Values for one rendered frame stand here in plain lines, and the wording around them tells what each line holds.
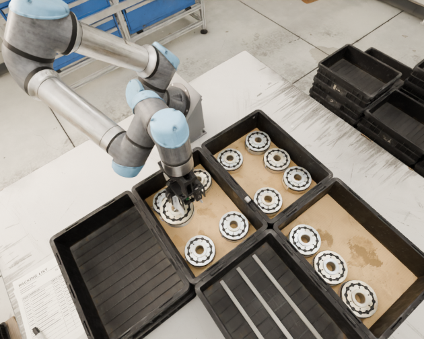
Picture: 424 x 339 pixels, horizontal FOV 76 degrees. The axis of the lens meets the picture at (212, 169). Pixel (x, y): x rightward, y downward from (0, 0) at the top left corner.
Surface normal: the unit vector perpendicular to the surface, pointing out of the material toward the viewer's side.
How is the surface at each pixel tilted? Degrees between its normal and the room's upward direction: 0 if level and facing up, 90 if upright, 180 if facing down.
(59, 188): 0
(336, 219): 0
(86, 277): 0
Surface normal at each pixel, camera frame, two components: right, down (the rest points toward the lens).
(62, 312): -0.06, -0.50
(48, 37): 0.63, 0.69
